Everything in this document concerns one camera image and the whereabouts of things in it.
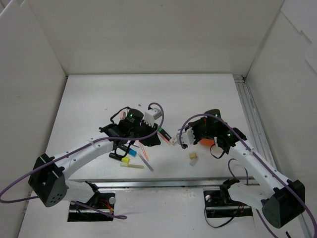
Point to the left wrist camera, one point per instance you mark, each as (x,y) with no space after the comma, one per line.
(151,115)

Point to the yellow eraser block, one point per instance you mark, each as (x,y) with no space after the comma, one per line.
(192,155)

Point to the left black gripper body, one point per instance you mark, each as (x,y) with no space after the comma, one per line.
(150,137)

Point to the yellow black highlighter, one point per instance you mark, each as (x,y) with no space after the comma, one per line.
(119,158)

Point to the pink white stapler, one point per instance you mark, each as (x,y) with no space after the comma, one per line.
(122,115)

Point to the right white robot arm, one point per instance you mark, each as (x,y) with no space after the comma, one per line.
(279,199)

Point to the pale yellow pen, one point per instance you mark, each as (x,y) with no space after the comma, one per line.
(125,165)

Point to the aluminium rail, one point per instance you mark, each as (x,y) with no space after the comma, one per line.
(259,140)
(158,183)

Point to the purple pen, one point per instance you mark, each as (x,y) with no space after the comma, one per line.
(146,162)

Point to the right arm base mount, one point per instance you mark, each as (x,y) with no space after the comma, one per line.
(218,204)

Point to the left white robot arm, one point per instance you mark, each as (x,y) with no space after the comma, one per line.
(50,180)

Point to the green black highlighter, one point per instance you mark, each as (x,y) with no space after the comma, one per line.
(164,134)

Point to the white eraser block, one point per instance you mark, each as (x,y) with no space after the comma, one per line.
(193,162)

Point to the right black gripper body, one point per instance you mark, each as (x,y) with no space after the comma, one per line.
(196,135)

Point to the orange pen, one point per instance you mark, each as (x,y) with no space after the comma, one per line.
(143,150)

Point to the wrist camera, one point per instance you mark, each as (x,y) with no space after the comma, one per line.
(151,115)
(187,138)

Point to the blue black highlighter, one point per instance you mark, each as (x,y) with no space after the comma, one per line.
(128,150)

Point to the aluminium rail right side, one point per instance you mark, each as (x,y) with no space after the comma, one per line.
(259,140)

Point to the aluminium rail front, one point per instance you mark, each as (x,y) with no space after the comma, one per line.
(158,183)

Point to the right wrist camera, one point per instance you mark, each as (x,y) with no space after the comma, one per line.
(187,138)

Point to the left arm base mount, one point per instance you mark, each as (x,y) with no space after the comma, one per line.
(103,201)

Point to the white pink eraser box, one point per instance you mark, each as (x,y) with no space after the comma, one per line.
(174,140)

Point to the orange round divided container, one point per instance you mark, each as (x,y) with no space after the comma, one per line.
(207,142)

